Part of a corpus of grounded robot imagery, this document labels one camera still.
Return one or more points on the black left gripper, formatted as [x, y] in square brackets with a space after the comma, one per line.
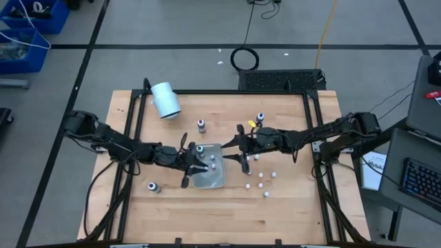
[169, 157]

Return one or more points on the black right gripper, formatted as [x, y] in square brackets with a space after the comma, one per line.
[267, 139]

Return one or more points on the large purple-capped colouring bottle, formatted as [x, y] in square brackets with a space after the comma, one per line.
[201, 125]

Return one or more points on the large blue-capped colouring bottle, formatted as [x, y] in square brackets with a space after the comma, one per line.
[260, 117]

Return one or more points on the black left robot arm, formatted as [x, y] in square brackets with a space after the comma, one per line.
[113, 143]

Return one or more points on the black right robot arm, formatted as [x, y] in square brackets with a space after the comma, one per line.
[320, 132]

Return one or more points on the black table clamp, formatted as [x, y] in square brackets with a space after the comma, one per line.
[278, 242]
[178, 242]

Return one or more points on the black perforated computer case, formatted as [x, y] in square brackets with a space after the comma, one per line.
[282, 80]

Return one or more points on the white paper sheet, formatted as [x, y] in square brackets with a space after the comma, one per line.
[372, 172]

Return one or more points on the grey desk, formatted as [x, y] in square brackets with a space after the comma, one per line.
[396, 148]
[425, 103]

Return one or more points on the black keyboard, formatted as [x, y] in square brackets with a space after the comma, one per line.
[420, 182]

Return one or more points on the blue plastic crate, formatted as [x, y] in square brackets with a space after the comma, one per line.
[38, 58]
[58, 17]

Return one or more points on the black floor object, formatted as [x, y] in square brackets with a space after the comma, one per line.
[5, 118]

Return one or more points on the grey floor bar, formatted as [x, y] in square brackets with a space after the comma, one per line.
[13, 83]

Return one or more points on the red marker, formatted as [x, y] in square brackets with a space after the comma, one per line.
[432, 94]

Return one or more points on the black desk device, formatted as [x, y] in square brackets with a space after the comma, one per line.
[435, 70]

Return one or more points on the black aluminium table frame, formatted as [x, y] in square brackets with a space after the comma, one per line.
[224, 92]

